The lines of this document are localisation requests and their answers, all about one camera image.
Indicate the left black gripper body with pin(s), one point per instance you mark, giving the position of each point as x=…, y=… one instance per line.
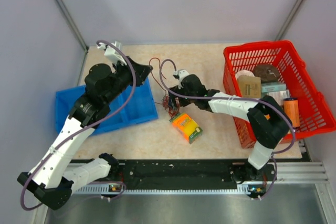
x=123, y=77

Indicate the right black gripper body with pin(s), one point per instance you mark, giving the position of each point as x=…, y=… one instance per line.
x=184, y=101

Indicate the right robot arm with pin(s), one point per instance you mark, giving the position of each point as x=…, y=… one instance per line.
x=267, y=119

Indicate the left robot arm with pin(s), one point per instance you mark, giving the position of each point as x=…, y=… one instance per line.
x=49, y=181

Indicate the blue plastic bin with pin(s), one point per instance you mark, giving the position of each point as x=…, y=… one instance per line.
x=140, y=109

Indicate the orange sponge package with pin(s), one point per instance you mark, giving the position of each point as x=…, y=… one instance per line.
x=187, y=127

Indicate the brown cardboard box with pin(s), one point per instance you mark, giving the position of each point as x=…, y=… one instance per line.
x=250, y=87

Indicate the brown round lid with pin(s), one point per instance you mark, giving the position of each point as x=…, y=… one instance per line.
x=267, y=73

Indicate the teal small box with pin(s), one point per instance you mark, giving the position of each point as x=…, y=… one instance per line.
x=273, y=87

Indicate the orange cylindrical can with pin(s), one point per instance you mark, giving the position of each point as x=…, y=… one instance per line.
x=291, y=108

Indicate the red plastic basket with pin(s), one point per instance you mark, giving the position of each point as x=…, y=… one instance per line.
x=314, y=113

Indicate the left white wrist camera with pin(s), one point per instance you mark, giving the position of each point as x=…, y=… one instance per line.
x=111, y=54

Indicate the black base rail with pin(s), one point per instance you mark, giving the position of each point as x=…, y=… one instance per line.
x=188, y=174

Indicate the aluminium frame rail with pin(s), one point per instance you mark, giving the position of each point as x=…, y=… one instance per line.
x=285, y=173

